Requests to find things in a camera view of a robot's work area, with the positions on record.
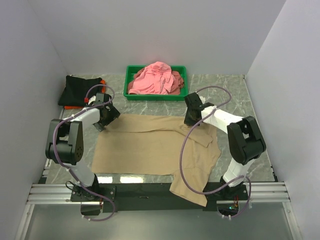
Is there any orange folded t shirt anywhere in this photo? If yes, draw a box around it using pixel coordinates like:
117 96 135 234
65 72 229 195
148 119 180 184
63 78 107 110

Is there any pink t shirt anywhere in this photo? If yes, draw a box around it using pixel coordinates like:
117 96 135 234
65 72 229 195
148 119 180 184
128 61 175 95

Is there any black folded t shirt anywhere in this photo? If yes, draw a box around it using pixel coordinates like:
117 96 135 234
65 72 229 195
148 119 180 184
57 74 103 107

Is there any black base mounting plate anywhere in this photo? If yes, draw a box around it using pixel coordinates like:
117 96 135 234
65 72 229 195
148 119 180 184
69 181 249 214

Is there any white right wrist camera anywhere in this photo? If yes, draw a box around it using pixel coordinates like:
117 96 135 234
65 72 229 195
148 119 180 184
199 95 206 104

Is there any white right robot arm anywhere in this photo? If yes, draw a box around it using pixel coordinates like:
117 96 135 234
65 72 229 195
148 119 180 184
184 92 267 200

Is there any green plastic bin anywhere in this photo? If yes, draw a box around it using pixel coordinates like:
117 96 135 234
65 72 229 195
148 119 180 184
123 65 189 102

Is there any beige t shirt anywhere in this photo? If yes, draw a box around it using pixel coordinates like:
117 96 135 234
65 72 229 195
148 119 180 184
91 114 221 207

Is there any dusty rose t shirt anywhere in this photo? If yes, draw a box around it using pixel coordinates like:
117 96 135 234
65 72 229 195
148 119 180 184
127 68 184 95

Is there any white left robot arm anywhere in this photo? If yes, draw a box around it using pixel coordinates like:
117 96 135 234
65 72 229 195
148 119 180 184
45 93 120 201

